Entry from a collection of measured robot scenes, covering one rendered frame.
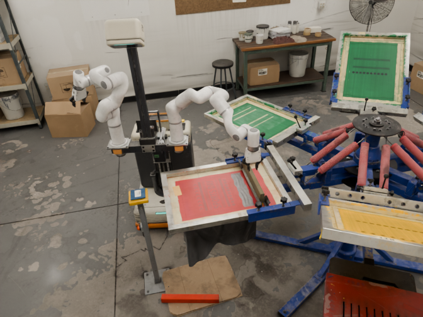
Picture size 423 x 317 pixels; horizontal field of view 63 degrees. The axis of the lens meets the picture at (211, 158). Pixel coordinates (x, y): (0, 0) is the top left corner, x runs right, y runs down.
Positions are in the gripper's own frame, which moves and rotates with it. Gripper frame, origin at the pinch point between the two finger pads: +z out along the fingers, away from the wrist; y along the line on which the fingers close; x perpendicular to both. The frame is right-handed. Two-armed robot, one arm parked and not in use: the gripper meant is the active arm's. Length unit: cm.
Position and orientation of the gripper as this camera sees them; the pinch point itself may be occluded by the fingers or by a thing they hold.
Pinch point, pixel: (252, 167)
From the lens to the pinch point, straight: 228.9
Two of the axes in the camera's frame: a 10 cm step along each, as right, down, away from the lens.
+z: 0.5, 8.1, 5.8
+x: 2.0, 5.6, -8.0
